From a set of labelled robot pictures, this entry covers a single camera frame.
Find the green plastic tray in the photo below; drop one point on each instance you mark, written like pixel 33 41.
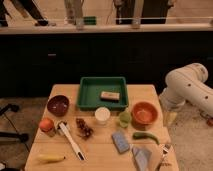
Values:
pixel 89 93

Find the orange bowl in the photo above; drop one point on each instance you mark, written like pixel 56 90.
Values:
pixel 144 113

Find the yellow banana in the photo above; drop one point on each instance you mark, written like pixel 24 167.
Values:
pixel 50 158

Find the tan sponge block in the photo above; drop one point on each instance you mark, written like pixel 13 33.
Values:
pixel 110 96

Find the purple bowl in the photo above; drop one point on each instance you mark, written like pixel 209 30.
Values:
pixel 58 105

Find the white dish brush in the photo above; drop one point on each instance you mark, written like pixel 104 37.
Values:
pixel 63 127

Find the white cup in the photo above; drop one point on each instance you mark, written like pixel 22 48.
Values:
pixel 102 115

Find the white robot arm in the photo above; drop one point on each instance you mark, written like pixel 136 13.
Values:
pixel 187 84

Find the orange fruit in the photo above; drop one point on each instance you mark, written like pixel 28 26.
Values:
pixel 46 125

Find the green cup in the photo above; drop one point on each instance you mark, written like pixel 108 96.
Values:
pixel 124 119

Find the dark red grape bunch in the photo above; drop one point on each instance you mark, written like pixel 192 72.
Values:
pixel 85 130

